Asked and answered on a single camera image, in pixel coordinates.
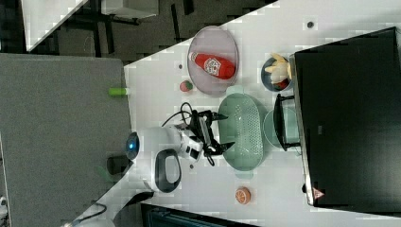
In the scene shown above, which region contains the green cylinder object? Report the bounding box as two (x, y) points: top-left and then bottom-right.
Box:
(108, 88), (130, 96)

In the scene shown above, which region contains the grey round plate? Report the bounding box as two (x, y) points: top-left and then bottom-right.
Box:
(187, 26), (238, 96)

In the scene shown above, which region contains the red ketchup bottle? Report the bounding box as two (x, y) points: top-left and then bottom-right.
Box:
(188, 52), (235, 79)

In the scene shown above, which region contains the green mug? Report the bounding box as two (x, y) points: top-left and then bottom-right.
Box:
(264, 108), (299, 148)

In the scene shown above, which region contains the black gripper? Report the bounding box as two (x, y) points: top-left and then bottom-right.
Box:
(189, 110), (235, 155)

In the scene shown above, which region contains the green oval strainer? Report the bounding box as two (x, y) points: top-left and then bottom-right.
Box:
(218, 85), (267, 180)

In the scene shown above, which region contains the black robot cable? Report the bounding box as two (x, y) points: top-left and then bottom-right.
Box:
(161, 101), (217, 167)

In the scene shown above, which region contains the red toy strawberry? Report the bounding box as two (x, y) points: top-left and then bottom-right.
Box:
(180, 80), (193, 92)

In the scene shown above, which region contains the black steel toaster oven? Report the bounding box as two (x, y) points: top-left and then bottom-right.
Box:
(289, 27), (401, 217)

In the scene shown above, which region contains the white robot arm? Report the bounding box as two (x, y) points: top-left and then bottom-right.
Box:
(62, 110), (233, 227)

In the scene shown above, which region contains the orange slice toy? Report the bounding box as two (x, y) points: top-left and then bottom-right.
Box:
(235, 187), (251, 204)

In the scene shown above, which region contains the blue bowl with toys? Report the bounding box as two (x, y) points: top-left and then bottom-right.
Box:
(261, 53), (292, 92)

